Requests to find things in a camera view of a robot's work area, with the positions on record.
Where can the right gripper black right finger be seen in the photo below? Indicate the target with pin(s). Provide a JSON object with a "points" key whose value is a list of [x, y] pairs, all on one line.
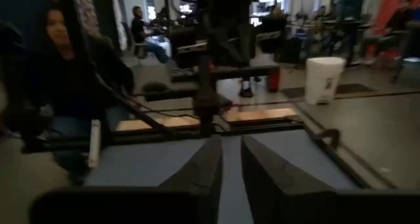
{"points": [[282, 188]]}

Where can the light wooden board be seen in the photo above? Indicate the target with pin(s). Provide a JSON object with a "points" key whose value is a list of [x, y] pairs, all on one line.
{"points": [[262, 114], [177, 121]]}

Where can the person's foot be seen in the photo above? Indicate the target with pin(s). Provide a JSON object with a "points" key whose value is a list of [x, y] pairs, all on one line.
{"points": [[246, 92]]}

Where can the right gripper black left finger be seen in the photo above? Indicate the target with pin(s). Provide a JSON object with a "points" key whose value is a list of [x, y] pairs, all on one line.
{"points": [[197, 181]]}

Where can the white tube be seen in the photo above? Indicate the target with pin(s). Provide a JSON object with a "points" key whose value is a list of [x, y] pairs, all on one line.
{"points": [[94, 145]]}

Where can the white waste bin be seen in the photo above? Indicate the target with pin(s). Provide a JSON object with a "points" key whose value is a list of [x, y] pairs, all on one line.
{"points": [[323, 79]]}

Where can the red canister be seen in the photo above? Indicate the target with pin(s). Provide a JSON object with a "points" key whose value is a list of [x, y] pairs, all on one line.
{"points": [[274, 81]]}

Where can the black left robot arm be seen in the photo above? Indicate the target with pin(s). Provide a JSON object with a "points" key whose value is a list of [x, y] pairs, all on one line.
{"points": [[206, 96]]}

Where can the orange-red curtain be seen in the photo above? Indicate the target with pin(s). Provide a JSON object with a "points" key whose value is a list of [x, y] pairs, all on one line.
{"points": [[384, 4]]}

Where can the seated person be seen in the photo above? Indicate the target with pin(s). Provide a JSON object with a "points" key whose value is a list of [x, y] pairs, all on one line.
{"points": [[393, 23]]}

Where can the black floor mat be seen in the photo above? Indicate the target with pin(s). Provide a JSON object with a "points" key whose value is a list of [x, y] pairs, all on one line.
{"points": [[356, 88]]}

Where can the black table corner hook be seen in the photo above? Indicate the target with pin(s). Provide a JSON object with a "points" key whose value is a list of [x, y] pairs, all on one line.
{"points": [[333, 133]]}

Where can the dark monitor screen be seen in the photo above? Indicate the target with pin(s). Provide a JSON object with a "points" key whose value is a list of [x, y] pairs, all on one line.
{"points": [[349, 4]]}

